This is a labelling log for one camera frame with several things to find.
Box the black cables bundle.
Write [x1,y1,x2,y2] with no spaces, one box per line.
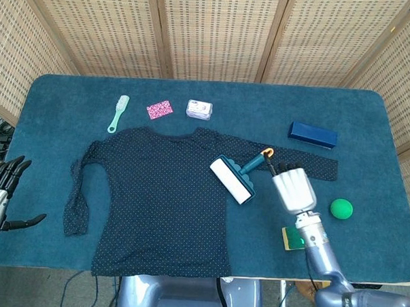
[0,117,16,160]

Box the green ball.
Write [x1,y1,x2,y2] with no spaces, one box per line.
[329,198,354,221]

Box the pink patterned card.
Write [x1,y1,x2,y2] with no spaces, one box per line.
[146,98,175,122]

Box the silver blue robot torso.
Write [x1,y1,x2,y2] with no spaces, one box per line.
[116,272,265,307]

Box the green lint roller yellow handle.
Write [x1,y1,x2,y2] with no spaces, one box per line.
[207,144,275,207]

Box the yellow green scouring sponge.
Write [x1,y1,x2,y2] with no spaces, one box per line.
[280,225,307,253]

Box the mint green hairbrush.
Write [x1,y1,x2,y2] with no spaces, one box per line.
[107,94,131,134]

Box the small white packet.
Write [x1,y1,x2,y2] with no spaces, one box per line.
[186,98,214,121]

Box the teal carpet table cover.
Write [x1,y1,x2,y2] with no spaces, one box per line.
[0,71,410,286]

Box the woven bamboo folding screen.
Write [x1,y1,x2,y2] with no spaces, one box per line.
[0,0,410,156]

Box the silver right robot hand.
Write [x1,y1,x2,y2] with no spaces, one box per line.
[262,156,320,214]

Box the dark blue rectangular box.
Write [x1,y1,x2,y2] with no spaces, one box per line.
[287,120,340,151]

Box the blue floor cable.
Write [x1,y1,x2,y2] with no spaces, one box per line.
[60,269,85,307]

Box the brown shoe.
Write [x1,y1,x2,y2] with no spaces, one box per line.
[293,281,332,300]

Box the dark blue dotted shirt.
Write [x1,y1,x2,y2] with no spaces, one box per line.
[61,121,340,287]

